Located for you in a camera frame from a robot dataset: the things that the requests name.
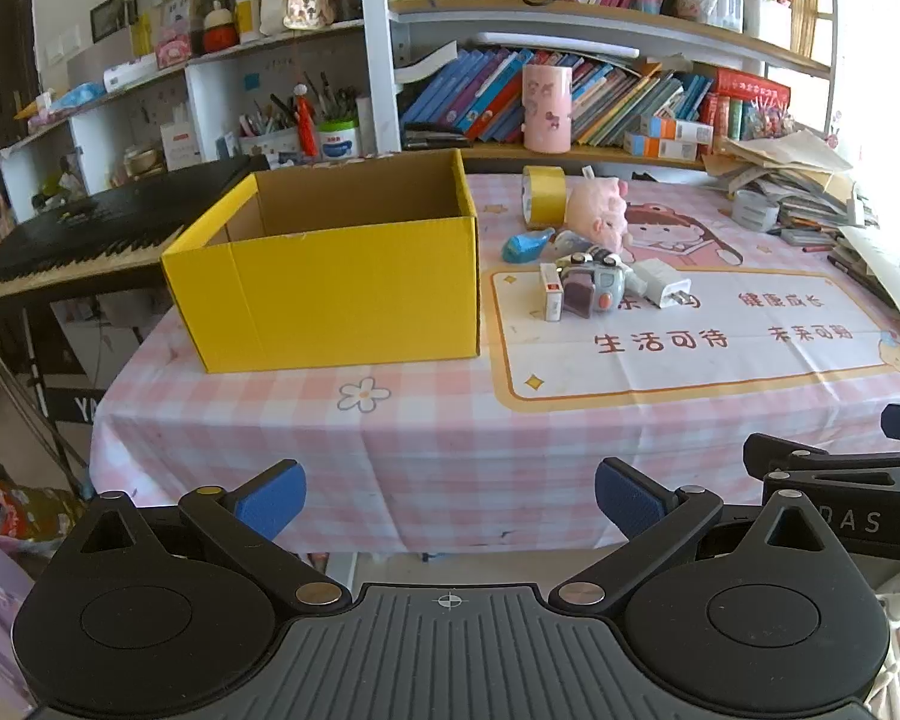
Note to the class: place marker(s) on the black keyboard stand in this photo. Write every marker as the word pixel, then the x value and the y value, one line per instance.
pixel 71 405

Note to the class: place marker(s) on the white jar green lid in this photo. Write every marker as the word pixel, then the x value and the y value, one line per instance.
pixel 339 141

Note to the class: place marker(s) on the colourful patterned bag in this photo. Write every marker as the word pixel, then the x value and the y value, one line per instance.
pixel 15 502

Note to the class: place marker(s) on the black picture frame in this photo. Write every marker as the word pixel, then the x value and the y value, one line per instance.
pixel 112 17

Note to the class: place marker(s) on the thick white book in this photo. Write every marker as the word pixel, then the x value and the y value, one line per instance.
pixel 426 64

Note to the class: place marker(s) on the pink plush pig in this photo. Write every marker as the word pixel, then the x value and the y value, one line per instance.
pixel 596 214

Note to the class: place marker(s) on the black stapler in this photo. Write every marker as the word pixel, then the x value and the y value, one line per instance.
pixel 435 136

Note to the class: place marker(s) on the white tissue box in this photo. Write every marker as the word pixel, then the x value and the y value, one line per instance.
pixel 129 75

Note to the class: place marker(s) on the yellow cardboard box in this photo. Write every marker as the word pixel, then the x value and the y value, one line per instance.
pixel 330 300

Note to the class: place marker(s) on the blue wipes packet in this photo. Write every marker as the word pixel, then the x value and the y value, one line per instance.
pixel 76 97

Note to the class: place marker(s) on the stack of yellow workbooks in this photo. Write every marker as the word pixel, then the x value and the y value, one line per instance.
pixel 801 7

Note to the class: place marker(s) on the pile of papers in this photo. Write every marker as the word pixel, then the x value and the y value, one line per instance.
pixel 787 172

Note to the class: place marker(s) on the pink printed cylinder cup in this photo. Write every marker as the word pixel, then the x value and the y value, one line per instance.
pixel 547 109

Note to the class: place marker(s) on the blue whale toy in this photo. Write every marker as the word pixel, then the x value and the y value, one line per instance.
pixel 526 246

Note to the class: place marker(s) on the pen holder with pens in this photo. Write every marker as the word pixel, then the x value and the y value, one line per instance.
pixel 266 139

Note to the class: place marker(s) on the black keyboard piano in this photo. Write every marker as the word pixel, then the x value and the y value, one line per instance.
pixel 82 229

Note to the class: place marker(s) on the white bookshelf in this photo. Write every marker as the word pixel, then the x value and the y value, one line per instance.
pixel 379 52

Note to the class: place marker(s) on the white storage bin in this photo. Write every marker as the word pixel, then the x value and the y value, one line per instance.
pixel 766 21

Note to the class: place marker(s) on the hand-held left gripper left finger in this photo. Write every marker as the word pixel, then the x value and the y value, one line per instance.
pixel 270 499

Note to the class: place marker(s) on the row of colourful books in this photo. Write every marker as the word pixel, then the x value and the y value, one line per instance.
pixel 480 90

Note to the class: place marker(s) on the red white carton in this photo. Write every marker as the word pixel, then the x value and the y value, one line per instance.
pixel 181 146

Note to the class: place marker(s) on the white tube lamp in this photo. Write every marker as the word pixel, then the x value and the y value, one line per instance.
pixel 555 45

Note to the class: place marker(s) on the red tassel ornament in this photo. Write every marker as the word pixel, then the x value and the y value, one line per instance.
pixel 304 120

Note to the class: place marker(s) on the white charger plug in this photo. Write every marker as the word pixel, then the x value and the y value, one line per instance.
pixel 660 279

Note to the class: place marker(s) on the yellow tape roll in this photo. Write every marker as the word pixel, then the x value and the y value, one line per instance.
pixel 544 199

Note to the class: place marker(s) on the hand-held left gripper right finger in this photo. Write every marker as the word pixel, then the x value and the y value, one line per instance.
pixel 630 495

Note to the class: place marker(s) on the small pink box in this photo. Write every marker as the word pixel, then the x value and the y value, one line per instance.
pixel 174 50

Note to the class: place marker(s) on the lollipop bundle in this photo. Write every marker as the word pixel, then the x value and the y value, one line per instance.
pixel 769 120

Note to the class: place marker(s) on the clear bin with pens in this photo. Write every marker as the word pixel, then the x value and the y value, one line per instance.
pixel 712 7

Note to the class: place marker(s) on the grey printed staple box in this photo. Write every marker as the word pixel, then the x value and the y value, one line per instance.
pixel 551 296

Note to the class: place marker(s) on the grey tape roll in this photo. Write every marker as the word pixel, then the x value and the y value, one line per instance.
pixel 754 211

